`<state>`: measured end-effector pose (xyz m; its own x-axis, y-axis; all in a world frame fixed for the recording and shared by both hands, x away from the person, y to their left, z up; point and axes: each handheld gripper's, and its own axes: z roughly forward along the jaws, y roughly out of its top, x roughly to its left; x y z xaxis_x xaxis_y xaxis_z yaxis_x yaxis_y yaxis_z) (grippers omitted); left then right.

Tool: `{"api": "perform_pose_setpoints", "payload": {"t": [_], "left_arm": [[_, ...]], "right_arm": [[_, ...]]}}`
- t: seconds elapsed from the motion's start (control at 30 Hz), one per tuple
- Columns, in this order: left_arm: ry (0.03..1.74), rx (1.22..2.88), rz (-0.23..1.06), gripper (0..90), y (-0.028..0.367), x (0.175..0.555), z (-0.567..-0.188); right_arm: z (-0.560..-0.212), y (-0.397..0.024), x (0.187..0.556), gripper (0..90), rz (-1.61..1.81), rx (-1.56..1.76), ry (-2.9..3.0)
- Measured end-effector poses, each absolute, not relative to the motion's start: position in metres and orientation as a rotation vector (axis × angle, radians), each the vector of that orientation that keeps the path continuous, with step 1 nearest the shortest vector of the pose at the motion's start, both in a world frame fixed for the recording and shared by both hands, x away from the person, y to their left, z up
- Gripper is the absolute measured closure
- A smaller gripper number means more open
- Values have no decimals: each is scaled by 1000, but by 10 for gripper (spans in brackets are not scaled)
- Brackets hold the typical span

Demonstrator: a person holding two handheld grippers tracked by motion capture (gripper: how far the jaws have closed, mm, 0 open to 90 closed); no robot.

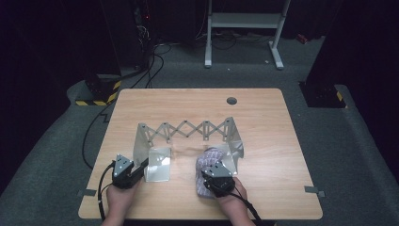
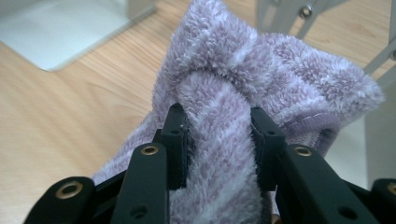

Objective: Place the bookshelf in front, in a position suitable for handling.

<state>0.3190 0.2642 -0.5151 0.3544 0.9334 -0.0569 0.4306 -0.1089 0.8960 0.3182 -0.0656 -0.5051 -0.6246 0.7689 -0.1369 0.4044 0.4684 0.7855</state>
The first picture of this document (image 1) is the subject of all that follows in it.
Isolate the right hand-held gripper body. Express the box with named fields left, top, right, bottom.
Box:
left=199, top=160, right=236, bottom=199

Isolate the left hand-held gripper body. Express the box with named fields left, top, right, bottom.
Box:
left=110, top=153, right=143, bottom=190

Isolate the grey metal expandable book rack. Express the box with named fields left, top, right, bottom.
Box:
left=132, top=116, right=246, bottom=184

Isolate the striped purple cloth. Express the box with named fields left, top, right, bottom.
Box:
left=194, top=147, right=228, bottom=199

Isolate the person's right hand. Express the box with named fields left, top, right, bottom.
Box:
left=215, top=176, right=249, bottom=215

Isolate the person's left hand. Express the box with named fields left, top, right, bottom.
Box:
left=104, top=181, right=141, bottom=218

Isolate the grey tape strip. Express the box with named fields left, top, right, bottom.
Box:
left=77, top=188, right=97, bottom=198
left=303, top=185, right=327, bottom=199

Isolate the black yellow striped stand base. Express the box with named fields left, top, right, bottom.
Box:
left=74, top=73, right=123, bottom=107

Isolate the dark equipment rack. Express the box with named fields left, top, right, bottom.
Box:
left=100, top=0, right=157, bottom=70

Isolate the black stand base yellow corner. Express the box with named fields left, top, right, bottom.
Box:
left=298, top=81, right=348, bottom=109

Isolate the white metal stand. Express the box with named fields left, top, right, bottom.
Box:
left=203, top=0, right=292, bottom=71

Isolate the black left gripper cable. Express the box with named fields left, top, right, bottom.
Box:
left=97, top=160, right=118, bottom=221

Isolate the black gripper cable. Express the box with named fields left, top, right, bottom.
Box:
left=230, top=190, right=268, bottom=226
left=97, top=160, right=118, bottom=221

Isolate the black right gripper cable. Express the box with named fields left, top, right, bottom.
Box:
left=230, top=190, right=268, bottom=226

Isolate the black floor cable bundle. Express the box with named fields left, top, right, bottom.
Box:
left=130, top=41, right=173, bottom=89

